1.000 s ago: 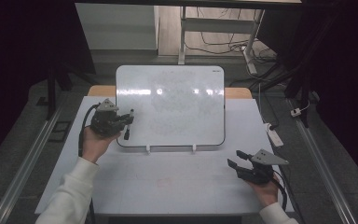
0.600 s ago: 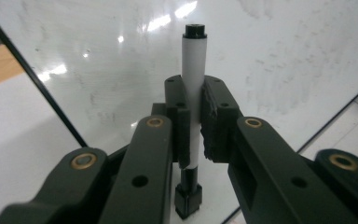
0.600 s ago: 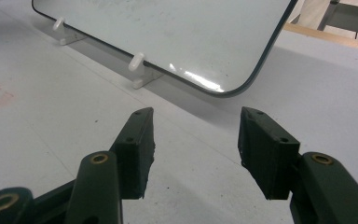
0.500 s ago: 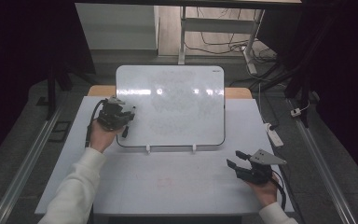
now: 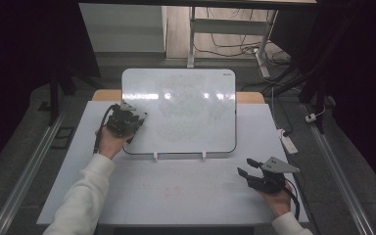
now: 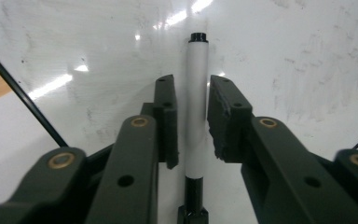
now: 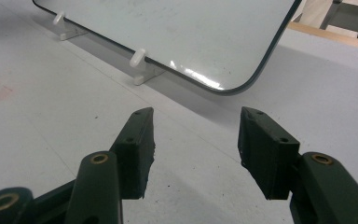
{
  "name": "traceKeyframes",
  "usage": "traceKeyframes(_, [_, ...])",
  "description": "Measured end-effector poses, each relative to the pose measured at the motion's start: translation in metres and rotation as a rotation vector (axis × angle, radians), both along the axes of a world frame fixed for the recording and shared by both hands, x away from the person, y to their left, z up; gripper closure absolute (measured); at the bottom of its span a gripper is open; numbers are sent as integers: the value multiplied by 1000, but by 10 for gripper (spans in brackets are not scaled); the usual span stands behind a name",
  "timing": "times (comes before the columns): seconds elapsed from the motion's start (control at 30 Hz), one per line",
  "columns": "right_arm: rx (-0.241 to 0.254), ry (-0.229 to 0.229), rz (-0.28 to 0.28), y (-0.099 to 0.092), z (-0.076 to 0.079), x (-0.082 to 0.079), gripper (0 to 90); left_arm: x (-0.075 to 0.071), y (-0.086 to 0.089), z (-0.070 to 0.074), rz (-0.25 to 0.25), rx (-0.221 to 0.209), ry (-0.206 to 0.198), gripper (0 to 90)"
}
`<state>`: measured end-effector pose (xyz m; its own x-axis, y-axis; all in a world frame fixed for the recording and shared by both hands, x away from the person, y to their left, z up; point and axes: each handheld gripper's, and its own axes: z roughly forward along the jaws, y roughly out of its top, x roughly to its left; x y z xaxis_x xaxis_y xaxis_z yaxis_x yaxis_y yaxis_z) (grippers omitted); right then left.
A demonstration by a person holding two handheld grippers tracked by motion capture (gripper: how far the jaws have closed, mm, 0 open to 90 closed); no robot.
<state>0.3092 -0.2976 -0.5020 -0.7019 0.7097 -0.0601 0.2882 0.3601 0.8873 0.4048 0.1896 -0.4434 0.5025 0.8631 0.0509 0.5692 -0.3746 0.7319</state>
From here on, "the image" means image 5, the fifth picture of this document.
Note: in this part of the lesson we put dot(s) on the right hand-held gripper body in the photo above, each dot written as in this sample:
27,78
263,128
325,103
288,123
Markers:
271,179

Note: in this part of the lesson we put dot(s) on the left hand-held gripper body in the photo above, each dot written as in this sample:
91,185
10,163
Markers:
122,120

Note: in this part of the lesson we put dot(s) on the white whiteboard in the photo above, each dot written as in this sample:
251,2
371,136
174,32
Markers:
186,117

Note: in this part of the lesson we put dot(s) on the person's right hand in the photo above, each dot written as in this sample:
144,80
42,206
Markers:
279,202

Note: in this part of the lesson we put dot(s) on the person's left hand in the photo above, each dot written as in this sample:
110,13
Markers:
111,143

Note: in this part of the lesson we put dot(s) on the wooden table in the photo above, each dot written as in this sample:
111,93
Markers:
106,96

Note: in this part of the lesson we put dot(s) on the black floor plate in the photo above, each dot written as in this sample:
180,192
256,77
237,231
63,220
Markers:
63,137

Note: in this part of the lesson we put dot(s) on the white table cover sheet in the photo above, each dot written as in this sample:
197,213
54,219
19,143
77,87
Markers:
182,192

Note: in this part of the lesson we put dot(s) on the black metal stand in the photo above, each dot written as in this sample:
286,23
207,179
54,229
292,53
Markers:
57,94
316,98

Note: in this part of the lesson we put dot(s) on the small white adapter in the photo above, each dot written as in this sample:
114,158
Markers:
310,117

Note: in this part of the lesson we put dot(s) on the white cabinet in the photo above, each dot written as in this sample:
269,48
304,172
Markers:
124,27

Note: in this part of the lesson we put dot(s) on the metal floor rail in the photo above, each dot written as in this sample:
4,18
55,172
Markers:
339,176
26,176

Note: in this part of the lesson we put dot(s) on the white desk frame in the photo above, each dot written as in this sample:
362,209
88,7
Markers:
228,26

